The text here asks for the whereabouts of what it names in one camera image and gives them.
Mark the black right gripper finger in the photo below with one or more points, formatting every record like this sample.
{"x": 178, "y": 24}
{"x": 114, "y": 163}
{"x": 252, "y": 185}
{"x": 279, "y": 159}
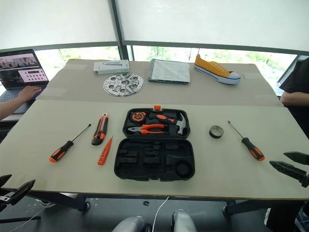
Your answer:
{"x": 289, "y": 170}
{"x": 300, "y": 157}

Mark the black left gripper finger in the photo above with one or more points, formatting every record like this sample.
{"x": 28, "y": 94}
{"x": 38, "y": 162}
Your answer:
{"x": 20, "y": 192}
{"x": 4, "y": 179}

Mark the black electrical tape roll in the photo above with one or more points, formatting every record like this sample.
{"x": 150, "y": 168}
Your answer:
{"x": 213, "y": 134}

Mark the orange voltage tester pen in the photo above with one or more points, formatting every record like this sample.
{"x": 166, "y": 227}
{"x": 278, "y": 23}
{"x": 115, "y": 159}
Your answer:
{"x": 105, "y": 152}

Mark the orange black utility knife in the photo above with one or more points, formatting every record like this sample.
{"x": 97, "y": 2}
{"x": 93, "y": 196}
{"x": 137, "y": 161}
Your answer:
{"x": 100, "y": 131}

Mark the person's bare forearm at laptop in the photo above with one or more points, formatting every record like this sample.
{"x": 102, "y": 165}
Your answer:
{"x": 9, "y": 107}

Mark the bare forearm of black-shirted person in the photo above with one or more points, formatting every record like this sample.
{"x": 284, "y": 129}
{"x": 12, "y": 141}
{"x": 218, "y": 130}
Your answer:
{"x": 295, "y": 99}

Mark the black tool case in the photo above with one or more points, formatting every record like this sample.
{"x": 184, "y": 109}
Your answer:
{"x": 154, "y": 157}

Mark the person's bare typing hand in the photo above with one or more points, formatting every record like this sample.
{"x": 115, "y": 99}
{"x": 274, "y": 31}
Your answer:
{"x": 29, "y": 93}

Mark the blue sneaker of bystander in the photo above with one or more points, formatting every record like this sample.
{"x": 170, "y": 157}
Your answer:
{"x": 303, "y": 218}

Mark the person in black shirt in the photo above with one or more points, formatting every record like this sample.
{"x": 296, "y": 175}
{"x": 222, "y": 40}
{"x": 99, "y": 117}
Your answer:
{"x": 298, "y": 77}

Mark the open grey laptop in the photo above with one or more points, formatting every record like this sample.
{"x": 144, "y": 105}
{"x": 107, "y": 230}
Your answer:
{"x": 23, "y": 72}

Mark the silver rounded robot leg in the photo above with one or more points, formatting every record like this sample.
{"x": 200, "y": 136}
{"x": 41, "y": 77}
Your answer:
{"x": 131, "y": 224}
{"x": 183, "y": 221}

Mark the taupe paper table cover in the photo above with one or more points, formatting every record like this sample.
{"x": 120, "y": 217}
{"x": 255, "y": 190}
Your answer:
{"x": 79, "y": 87}

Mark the small black clip on floor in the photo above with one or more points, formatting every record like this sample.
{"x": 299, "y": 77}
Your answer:
{"x": 145, "y": 203}

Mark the yellow canvas sneaker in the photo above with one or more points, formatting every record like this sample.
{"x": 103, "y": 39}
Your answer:
{"x": 212, "y": 67}

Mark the orange black tape measure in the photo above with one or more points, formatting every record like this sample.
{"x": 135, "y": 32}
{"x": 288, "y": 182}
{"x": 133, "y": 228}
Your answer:
{"x": 137, "y": 117}

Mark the round perforated metal disc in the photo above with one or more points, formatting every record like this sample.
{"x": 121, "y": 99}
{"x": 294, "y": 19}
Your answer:
{"x": 123, "y": 84}

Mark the white grey cardboard box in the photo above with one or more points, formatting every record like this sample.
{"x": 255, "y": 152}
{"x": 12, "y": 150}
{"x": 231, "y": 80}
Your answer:
{"x": 111, "y": 67}

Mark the grey folded cloth in plastic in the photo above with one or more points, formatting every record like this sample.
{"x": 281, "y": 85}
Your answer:
{"x": 170, "y": 71}

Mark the dark window frame post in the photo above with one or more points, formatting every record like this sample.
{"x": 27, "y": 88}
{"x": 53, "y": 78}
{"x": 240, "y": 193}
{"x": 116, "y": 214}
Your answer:
{"x": 120, "y": 36}

